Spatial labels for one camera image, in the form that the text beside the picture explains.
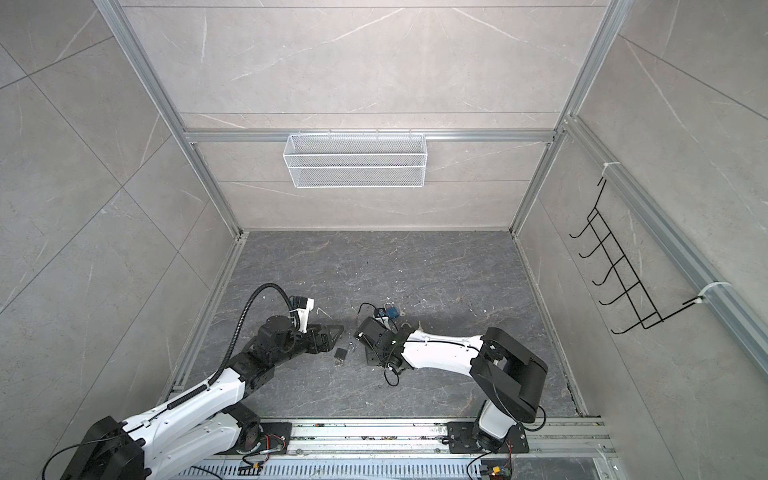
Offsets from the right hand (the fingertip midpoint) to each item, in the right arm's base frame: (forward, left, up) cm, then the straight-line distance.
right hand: (376, 348), depth 87 cm
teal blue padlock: (+12, -5, 0) cm, 13 cm away
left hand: (+4, +12, +10) cm, 16 cm away
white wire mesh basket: (+55, +6, +28) cm, 62 cm away
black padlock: (-2, +11, 0) cm, 11 cm away
